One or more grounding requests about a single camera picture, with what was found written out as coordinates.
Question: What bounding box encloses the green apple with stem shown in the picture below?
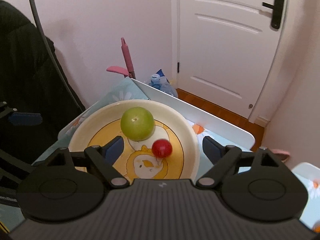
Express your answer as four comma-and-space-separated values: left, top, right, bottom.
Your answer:
120, 107, 155, 141

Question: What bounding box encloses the red cherry tomato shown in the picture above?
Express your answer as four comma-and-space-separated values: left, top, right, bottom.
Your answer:
151, 139, 172, 158

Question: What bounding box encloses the black garment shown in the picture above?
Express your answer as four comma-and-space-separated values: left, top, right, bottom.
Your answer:
1, 1, 82, 164

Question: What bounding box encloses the white table left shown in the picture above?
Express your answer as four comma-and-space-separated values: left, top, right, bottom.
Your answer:
57, 77, 255, 150

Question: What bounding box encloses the white table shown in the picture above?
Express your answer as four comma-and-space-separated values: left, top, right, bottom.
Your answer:
57, 77, 255, 150
292, 163, 319, 233

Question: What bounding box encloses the cream yellow cartoon plate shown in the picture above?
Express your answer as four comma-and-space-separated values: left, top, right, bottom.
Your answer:
69, 100, 200, 181

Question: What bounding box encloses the white table right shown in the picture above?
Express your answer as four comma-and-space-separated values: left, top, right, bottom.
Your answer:
292, 163, 319, 233

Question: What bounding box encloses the blue plastic bag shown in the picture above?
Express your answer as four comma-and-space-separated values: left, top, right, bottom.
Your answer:
146, 69, 178, 98

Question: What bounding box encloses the white panel door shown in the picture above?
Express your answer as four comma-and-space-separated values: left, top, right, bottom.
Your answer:
177, 0, 285, 118

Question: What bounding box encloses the grey curved pole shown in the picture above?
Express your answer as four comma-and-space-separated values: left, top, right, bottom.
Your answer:
29, 0, 85, 112

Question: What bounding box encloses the pink broom handle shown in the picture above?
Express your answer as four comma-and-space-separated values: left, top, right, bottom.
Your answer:
106, 37, 136, 79

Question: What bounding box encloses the black door handle lock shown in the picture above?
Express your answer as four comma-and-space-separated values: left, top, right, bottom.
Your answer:
262, 0, 285, 30

